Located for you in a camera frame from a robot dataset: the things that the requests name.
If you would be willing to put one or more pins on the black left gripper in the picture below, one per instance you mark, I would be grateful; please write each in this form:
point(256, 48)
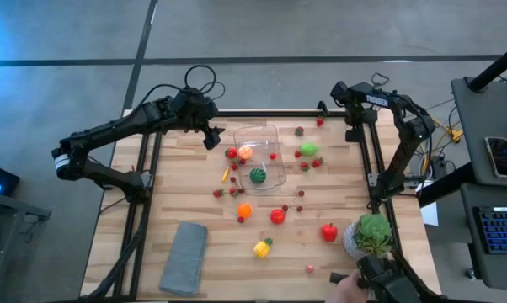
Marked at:
point(194, 109)

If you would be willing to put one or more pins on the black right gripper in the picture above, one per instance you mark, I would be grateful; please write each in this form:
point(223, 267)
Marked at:
point(356, 118)

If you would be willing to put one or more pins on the large red strawberry toy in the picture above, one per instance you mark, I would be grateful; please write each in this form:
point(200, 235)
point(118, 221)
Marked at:
point(231, 152)

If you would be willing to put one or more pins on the pink peach toy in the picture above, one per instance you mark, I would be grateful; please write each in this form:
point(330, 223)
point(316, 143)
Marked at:
point(245, 152)

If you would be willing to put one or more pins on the bright green lime toy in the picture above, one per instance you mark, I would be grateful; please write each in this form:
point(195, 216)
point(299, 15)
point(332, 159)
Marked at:
point(309, 149)

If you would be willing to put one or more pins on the clear plastic tupperware container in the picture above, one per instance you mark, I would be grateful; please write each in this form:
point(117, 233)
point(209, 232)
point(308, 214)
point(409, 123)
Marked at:
point(262, 139)

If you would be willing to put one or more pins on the dark red strawberry toy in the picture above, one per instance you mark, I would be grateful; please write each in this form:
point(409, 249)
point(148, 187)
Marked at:
point(299, 131)

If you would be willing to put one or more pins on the green striped watermelon toy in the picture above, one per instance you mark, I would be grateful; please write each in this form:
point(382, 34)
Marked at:
point(257, 175)

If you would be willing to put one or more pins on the orange tangerine toy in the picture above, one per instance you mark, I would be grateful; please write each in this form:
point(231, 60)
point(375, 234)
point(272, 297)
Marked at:
point(244, 210)

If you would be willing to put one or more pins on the red bell pepper toy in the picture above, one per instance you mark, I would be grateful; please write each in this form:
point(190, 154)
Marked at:
point(329, 232)

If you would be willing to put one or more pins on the red tomato toy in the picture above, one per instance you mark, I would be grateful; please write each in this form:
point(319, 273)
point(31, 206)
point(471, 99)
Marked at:
point(277, 216)

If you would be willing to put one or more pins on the small pink cube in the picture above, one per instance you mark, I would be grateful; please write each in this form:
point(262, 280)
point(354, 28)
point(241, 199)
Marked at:
point(311, 269)

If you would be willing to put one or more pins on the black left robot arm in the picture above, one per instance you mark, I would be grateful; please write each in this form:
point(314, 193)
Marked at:
point(119, 126)

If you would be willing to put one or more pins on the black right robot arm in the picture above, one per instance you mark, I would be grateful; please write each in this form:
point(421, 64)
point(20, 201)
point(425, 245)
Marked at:
point(401, 160)

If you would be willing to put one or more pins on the green succulent in white pot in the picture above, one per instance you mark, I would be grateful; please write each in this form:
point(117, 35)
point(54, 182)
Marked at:
point(369, 233)

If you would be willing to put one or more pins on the black metal beam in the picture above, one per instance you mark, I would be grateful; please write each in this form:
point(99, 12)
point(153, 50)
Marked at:
point(447, 183)

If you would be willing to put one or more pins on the white paper sheet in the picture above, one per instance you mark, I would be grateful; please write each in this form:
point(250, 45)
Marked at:
point(430, 214)

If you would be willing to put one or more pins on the grey folded cloth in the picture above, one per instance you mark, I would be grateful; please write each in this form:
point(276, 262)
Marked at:
point(184, 261)

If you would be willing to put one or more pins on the black hand-held device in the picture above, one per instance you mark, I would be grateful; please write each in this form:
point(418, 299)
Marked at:
point(384, 278)

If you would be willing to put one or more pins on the black smartphone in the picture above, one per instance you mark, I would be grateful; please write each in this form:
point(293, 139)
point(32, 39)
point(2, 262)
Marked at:
point(500, 162)

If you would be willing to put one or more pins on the person's hand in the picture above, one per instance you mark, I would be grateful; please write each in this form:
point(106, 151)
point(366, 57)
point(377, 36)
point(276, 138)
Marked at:
point(346, 290)

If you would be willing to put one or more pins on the black metal pole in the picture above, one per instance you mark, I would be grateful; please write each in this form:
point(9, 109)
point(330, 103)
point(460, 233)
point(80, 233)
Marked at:
point(495, 67)

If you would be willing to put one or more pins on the backlit computer keyboard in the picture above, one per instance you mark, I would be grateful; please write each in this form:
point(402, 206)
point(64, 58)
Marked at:
point(502, 231)

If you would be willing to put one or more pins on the dark grey keyboard desk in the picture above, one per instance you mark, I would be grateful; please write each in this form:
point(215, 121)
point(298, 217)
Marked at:
point(502, 269)

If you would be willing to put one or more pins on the dark metal stand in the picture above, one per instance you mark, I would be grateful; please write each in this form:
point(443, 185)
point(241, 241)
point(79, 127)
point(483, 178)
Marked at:
point(26, 209)

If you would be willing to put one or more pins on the black computer with blue light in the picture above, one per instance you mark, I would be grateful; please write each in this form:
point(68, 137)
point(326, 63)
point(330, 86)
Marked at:
point(5, 179)

